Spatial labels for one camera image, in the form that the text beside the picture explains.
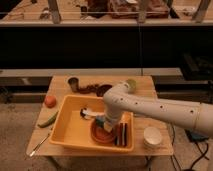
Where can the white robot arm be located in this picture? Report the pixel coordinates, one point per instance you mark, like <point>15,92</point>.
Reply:
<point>194,116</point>

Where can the wooden table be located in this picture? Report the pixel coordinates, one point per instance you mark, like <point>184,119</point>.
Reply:
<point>60,88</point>

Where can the green cucumber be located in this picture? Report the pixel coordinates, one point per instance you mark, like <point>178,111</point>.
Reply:
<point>50,121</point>

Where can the metal spoon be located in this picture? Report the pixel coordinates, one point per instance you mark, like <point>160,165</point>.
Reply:
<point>35,149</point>

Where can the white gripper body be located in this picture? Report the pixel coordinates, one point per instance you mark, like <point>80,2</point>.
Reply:
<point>108,126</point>

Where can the yellow green sponge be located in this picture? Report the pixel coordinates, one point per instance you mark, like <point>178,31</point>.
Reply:
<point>100,120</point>

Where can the black handled knife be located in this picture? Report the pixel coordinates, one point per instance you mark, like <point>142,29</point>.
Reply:
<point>87,113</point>

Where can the metal cup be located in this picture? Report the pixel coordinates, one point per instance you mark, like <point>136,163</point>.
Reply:
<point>73,83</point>

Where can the green cup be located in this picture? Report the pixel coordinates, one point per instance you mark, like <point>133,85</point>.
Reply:
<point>132,85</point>

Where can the red tomato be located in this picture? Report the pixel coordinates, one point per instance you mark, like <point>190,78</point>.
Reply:
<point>50,101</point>

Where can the striped dark plates stack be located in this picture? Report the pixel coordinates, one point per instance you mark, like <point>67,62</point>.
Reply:
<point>121,138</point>

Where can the yellow plastic tub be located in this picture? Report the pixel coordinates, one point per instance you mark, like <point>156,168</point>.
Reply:
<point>72,131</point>

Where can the white bowl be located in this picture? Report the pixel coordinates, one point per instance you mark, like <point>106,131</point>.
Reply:
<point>152,136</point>

